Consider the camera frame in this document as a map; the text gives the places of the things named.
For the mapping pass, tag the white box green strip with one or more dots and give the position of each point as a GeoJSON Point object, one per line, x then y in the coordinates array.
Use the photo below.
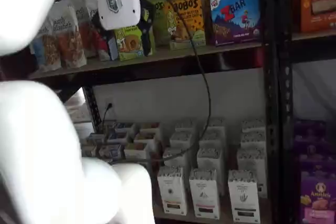
{"type": "Point", "coordinates": [253, 125]}
{"type": "Point", "coordinates": [244, 197]}
{"type": "Point", "coordinates": [253, 140]}
{"type": "Point", "coordinates": [252, 161]}

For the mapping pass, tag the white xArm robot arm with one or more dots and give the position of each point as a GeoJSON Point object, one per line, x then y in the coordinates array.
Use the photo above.
{"type": "Point", "coordinates": [39, 142]}

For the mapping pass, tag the green Bobo's apple pie box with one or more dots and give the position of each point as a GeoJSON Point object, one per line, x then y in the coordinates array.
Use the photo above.
{"type": "Point", "coordinates": [160, 24]}
{"type": "Point", "coordinates": [128, 45]}

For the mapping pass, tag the yellow Bobo's peanut butter box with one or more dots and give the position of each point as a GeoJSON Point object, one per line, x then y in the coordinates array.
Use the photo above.
{"type": "Point", "coordinates": [194, 11]}

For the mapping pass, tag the blue flax plus oatmeal box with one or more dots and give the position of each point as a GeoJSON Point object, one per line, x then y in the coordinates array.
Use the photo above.
{"type": "Point", "coordinates": [119, 137]}
{"type": "Point", "coordinates": [126, 126]}
{"type": "Point", "coordinates": [110, 151]}

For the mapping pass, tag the white box yellow strip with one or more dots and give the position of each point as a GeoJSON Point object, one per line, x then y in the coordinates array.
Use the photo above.
{"type": "Point", "coordinates": [185, 125]}
{"type": "Point", "coordinates": [181, 140]}
{"type": "Point", "coordinates": [172, 190]}
{"type": "Point", "coordinates": [170, 163]}

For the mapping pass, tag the blue ZBar box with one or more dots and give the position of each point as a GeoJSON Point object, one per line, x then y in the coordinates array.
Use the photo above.
{"type": "Point", "coordinates": [236, 19]}

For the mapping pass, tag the white box pink strip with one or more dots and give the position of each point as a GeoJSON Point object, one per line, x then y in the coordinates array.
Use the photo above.
{"type": "Point", "coordinates": [212, 137]}
{"type": "Point", "coordinates": [216, 123]}
{"type": "Point", "coordinates": [210, 158]}
{"type": "Point", "coordinates": [204, 195]}

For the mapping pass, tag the black metal shelf rack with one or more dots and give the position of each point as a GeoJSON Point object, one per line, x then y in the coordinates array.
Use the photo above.
{"type": "Point", "coordinates": [285, 103]}
{"type": "Point", "coordinates": [269, 103]}

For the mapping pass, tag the orange Annie's box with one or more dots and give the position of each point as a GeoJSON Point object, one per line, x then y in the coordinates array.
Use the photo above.
{"type": "Point", "coordinates": [317, 3]}

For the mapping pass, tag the purple Annie's box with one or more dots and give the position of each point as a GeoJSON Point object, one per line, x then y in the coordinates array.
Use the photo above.
{"type": "Point", "coordinates": [317, 162]}
{"type": "Point", "coordinates": [309, 137]}
{"type": "Point", "coordinates": [319, 200]}

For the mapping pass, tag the purely elizabeth granola bag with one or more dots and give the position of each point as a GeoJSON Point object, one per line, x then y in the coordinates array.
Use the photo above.
{"type": "Point", "coordinates": [82, 37]}

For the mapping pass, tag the granola bag red label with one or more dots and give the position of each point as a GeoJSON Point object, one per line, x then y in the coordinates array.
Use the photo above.
{"type": "Point", "coordinates": [90, 5]}

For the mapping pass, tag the granola bag orange label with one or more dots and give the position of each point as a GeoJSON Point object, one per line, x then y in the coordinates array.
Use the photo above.
{"type": "Point", "coordinates": [69, 45]}

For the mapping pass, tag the granola bag blue label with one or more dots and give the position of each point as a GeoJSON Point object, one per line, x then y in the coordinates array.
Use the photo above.
{"type": "Point", "coordinates": [48, 51]}

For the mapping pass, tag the dark brown couch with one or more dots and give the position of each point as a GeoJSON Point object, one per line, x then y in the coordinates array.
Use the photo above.
{"type": "Point", "coordinates": [13, 69]}

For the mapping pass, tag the white wall outlet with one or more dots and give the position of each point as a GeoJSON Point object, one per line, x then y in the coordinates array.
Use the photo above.
{"type": "Point", "coordinates": [110, 99]}

